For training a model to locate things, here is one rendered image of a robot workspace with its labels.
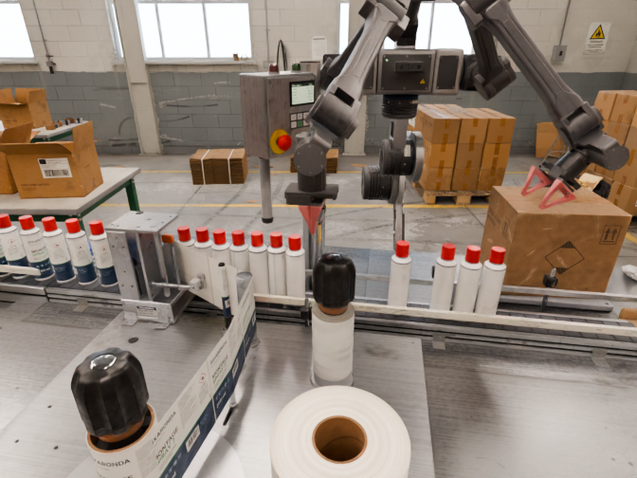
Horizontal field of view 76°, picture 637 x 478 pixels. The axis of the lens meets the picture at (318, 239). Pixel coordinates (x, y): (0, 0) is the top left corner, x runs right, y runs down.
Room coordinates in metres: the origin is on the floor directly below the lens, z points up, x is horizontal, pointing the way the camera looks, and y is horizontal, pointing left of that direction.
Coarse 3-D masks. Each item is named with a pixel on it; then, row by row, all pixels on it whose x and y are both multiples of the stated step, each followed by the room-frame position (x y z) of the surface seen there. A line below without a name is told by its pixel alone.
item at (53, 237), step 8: (48, 224) 1.07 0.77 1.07; (56, 224) 1.08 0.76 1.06; (48, 232) 1.06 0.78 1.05; (56, 232) 1.07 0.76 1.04; (48, 240) 1.05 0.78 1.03; (56, 240) 1.06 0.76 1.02; (64, 240) 1.09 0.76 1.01; (48, 248) 1.06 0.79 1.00; (56, 248) 1.06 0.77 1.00; (64, 248) 1.08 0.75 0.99; (56, 256) 1.06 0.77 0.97; (64, 256) 1.07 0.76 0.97; (56, 264) 1.05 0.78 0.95; (64, 264) 1.06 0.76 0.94; (56, 272) 1.06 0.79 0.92; (64, 272) 1.06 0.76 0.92; (72, 272) 1.08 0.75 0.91; (64, 280) 1.06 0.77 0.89; (72, 280) 1.07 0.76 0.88
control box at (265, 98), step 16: (240, 80) 1.02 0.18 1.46; (256, 80) 0.98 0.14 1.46; (272, 80) 0.97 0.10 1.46; (288, 80) 1.01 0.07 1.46; (304, 80) 1.05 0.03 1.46; (256, 96) 0.98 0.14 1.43; (272, 96) 0.97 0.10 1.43; (288, 96) 1.01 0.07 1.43; (256, 112) 0.99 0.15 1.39; (272, 112) 0.97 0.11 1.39; (288, 112) 1.01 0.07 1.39; (256, 128) 0.99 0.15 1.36; (272, 128) 0.97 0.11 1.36; (288, 128) 1.01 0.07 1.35; (304, 128) 1.05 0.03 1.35; (256, 144) 0.99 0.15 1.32; (272, 144) 0.97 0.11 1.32
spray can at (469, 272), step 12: (468, 252) 0.88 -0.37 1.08; (480, 252) 0.88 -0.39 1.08; (468, 264) 0.88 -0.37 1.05; (480, 264) 0.88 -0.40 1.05; (468, 276) 0.87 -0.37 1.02; (456, 288) 0.89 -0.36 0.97; (468, 288) 0.87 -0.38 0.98; (456, 300) 0.88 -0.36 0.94; (468, 300) 0.86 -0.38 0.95; (468, 312) 0.87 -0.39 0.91
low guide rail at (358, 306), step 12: (264, 300) 0.93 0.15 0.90; (276, 300) 0.93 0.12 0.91; (288, 300) 0.92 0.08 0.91; (300, 300) 0.92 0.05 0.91; (312, 300) 0.92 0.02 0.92; (384, 312) 0.88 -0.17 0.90; (396, 312) 0.88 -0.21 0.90; (408, 312) 0.87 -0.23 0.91; (420, 312) 0.87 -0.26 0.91; (432, 312) 0.86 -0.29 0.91; (444, 312) 0.86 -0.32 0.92; (456, 312) 0.86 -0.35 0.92; (516, 324) 0.83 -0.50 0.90; (528, 324) 0.83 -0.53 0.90; (540, 324) 0.82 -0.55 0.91; (552, 324) 0.82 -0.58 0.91; (564, 324) 0.81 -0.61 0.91; (576, 324) 0.81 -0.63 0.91; (588, 324) 0.81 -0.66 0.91; (600, 324) 0.81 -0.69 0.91; (636, 336) 0.79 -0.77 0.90
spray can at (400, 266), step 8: (400, 248) 0.91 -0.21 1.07; (408, 248) 0.91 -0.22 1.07; (392, 256) 0.92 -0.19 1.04; (400, 256) 0.90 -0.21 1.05; (408, 256) 0.91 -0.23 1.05; (392, 264) 0.91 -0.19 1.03; (400, 264) 0.89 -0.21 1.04; (408, 264) 0.90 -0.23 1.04; (392, 272) 0.91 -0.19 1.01; (400, 272) 0.89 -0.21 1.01; (408, 272) 0.90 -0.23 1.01; (392, 280) 0.90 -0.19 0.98; (400, 280) 0.89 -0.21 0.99; (408, 280) 0.90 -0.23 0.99; (392, 288) 0.90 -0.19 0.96; (400, 288) 0.89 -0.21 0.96; (408, 288) 0.91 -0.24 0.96; (392, 296) 0.90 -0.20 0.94; (400, 296) 0.89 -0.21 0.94; (392, 304) 0.90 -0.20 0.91; (400, 304) 0.89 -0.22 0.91
